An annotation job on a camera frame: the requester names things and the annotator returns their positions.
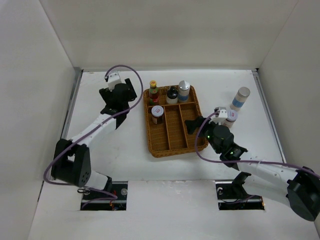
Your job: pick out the red label spice jar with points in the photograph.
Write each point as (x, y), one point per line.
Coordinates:
(232, 116)

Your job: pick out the yellow cap red sauce bottle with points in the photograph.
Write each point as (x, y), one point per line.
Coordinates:
(153, 93)

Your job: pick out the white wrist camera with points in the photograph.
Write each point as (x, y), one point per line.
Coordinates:
(112, 79)
(220, 115)

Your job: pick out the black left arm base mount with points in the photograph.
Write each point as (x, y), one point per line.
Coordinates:
(98, 201)

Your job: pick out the blue label salt jar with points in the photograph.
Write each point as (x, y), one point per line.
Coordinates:
(183, 91)
(240, 98)

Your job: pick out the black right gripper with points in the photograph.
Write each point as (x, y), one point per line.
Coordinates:
(192, 125)

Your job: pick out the black cap white bottle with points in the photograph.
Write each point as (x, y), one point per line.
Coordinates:
(172, 95)

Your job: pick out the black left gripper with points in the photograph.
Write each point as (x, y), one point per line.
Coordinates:
(107, 95)

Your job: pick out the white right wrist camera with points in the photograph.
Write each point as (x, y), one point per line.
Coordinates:
(220, 115)

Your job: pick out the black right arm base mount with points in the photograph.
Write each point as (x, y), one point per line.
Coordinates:
(231, 195)

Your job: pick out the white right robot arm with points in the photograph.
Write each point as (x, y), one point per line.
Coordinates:
(294, 186)

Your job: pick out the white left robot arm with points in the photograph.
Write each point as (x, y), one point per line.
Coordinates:
(73, 165)

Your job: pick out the white lid pepper jar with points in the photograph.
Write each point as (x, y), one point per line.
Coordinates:
(157, 113)

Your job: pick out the brown wicker divided basket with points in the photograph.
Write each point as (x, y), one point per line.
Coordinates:
(170, 137)

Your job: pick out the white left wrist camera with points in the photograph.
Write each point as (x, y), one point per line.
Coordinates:
(112, 79)

